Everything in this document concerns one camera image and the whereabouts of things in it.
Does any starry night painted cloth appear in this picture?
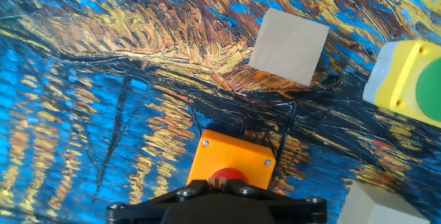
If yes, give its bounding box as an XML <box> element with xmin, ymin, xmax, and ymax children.
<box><xmin>0</xmin><ymin>0</ymin><xmax>441</xmax><ymax>224</ymax></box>

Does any light wooden cube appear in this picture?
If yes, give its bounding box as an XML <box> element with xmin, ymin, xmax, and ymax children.
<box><xmin>336</xmin><ymin>181</ymin><xmax>431</xmax><ymax>224</ymax></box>
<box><xmin>248</xmin><ymin>8</ymin><xmax>331</xmax><ymax>87</ymax></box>

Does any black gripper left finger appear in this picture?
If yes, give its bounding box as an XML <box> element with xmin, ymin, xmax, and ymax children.
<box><xmin>105</xmin><ymin>179</ymin><xmax>218</xmax><ymax>224</ymax></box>

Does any orange box red button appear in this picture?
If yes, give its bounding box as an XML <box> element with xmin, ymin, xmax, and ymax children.
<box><xmin>185</xmin><ymin>129</ymin><xmax>276</xmax><ymax>190</ymax></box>

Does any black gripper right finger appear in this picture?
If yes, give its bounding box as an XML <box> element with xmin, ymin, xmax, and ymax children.
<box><xmin>217</xmin><ymin>179</ymin><xmax>328</xmax><ymax>224</ymax></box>

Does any yellow box green button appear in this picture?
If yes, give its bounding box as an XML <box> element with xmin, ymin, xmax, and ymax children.
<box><xmin>362</xmin><ymin>39</ymin><xmax>441</xmax><ymax>129</ymax></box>

